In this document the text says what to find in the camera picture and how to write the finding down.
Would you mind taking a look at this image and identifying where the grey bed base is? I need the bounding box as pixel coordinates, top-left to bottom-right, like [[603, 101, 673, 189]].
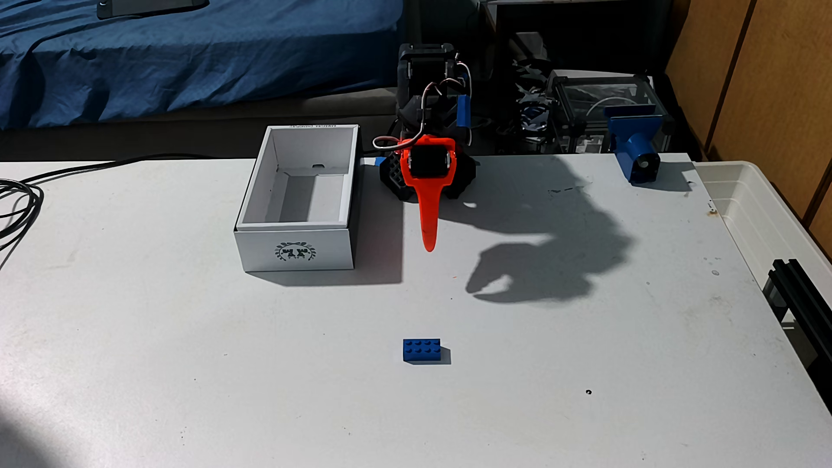
[[0, 88, 400, 163]]

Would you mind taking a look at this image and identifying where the white plastic bin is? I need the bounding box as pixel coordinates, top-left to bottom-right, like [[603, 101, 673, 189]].
[[694, 160, 832, 365]]

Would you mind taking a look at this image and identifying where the white gripper motor cable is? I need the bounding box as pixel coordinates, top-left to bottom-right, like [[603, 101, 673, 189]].
[[372, 78, 465, 153]]

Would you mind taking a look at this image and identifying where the wooden cabinet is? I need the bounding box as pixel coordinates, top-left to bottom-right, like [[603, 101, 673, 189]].
[[663, 0, 832, 257]]

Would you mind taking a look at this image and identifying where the blue white electronic part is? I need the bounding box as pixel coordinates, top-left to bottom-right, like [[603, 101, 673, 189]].
[[518, 91, 553, 134]]

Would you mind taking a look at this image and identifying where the white cardboard box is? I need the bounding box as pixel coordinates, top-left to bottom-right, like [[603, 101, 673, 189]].
[[234, 124, 360, 273]]

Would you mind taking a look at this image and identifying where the dark flat device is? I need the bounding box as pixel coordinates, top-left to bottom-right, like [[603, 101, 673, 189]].
[[96, 0, 210, 20]]

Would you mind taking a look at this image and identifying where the black aluminium extrusion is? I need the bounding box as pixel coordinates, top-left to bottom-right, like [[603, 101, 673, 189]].
[[764, 259, 832, 413]]

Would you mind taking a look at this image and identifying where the blue bed sheet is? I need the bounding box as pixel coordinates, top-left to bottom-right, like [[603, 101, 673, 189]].
[[0, 0, 405, 131]]

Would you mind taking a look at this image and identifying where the blue toy brick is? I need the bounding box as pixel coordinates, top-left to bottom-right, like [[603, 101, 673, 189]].
[[403, 338, 442, 363]]

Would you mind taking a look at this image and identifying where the clear acrylic case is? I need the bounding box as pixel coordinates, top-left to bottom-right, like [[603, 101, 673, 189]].
[[546, 70, 673, 155]]

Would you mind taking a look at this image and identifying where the blue printed clamp mount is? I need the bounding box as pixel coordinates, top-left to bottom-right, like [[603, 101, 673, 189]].
[[604, 104, 665, 186]]

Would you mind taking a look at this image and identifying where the black cable bundle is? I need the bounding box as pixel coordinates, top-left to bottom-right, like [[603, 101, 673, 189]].
[[0, 153, 218, 261]]

